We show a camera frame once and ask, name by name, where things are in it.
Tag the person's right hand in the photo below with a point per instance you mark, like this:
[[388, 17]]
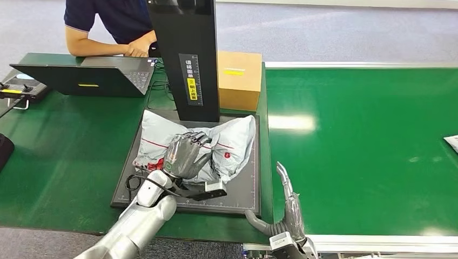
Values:
[[139, 46]]

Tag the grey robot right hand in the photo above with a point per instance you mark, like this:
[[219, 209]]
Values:
[[293, 218]]

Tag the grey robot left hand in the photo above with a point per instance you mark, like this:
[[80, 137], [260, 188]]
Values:
[[182, 157]]

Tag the white red-printed plastic mailer package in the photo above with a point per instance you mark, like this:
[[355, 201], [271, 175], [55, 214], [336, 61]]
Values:
[[229, 146]]

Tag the person's right forearm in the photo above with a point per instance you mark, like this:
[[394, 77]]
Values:
[[93, 48]]

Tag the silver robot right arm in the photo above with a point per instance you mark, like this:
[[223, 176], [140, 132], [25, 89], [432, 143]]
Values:
[[307, 250]]

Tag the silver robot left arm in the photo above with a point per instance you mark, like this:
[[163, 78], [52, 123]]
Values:
[[143, 221]]

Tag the black weighing device column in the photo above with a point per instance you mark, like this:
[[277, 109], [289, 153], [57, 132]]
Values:
[[186, 35]]

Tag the black weighing device platform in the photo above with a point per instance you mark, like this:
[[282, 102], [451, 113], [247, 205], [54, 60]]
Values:
[[243, 193]]

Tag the person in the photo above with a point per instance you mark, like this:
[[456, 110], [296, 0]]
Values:
[[118, 18]]

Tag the black laptop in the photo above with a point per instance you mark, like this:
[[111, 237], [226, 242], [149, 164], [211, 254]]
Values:
[[89, 77]]

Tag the brown cardboard box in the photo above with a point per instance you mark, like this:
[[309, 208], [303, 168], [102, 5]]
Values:
[[239, 85]]

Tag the green belt conveyor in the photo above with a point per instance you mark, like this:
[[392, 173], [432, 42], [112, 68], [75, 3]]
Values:
[[357, 143]]

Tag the black joystick remote controller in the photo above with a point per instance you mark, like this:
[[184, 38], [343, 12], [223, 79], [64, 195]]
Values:
[[21, 89]]

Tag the black rounded object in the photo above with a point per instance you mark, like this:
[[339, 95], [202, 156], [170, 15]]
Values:
[[5, 150]]

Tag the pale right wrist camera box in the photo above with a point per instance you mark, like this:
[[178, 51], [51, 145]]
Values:
[[282, 241]]

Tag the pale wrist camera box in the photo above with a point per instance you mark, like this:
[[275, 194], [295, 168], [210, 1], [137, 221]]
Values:
[[282, 241], [215, 187]]

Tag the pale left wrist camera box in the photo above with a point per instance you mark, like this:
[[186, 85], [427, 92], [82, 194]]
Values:
[[215, 187]]

